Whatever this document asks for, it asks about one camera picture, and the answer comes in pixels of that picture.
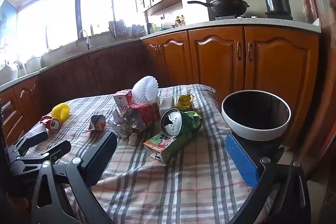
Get steel cooking pot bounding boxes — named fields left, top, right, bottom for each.
left=257, top=0, right=294, bottom=13

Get kitchen window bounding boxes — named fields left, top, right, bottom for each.
left=16, top=0, right=147, bottom=56

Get group of condiment bottles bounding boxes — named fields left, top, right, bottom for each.
left=172, top=14, right=187, bottom=28

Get crushed red can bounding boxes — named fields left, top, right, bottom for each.
left=40, top=115, right=61, bottom=132

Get yellow foam fruit net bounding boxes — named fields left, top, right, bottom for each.
left=51, top=103, right=71, bottom=122

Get red snack bag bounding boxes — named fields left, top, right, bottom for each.
left=123, top=103, right=160, bottom=133

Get crumpled foil wrapper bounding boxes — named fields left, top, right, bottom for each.
left=82, top=114, right=107, bottom=134

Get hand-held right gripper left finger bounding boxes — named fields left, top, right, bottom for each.
left=31, top=132, right=118, bottom=224

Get wooden lower cabinets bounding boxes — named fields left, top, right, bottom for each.
left=0, top=26, right=319, bottom=146

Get red and white milk carton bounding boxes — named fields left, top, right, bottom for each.
left=113, top=90, right=134, bottom=113

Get white foam fruit net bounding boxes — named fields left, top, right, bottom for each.
left=132, top=75, right=159, bottom=104

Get crumpled white blue wrapper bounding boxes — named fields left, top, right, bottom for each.
left=112, top=109, right=137, bottom=138

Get white rimmed black trash bin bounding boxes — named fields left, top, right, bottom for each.
left=221, top=90, right=291, bottom=161

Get clear plastic packaging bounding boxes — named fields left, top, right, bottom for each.
left=26, top=122, right=49, bottom=141

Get clear plastic bag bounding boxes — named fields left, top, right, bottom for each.
left=159, top=96, right=176, bottom=115

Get gas stove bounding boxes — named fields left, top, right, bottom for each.
left=215, top=12, right=293, bottom=21

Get green juice carton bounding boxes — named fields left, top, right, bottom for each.
left=143, top=131, right=193, bottom=165

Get speckled kitchen countertop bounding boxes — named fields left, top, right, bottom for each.
left=0, top=18, right=322, bottom=93

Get plaid tablecloth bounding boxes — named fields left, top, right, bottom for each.
left=25, top=84, right=273, bottom=224

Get chrome sink faucet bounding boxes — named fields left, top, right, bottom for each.
left=78, top=29, right=91, bottom=51

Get yellow snack packet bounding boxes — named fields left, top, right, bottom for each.
left=175, top=94, right=195, bottom=111

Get black wok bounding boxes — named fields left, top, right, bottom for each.
left=187, top=0, right=250, bottom=17

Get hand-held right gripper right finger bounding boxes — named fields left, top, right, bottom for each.
left=226, top=133, right=311, bottom=224

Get dish rack with utensils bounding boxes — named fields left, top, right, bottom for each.
left=108, top=19, right=146, bottom=38

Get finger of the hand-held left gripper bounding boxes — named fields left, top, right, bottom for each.
left=16, top=140, right=72, bottom=174
left=8, top=131, right=49, bottom=159

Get green snack bag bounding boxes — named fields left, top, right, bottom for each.
left=181, top=111, right=203, bottom=132

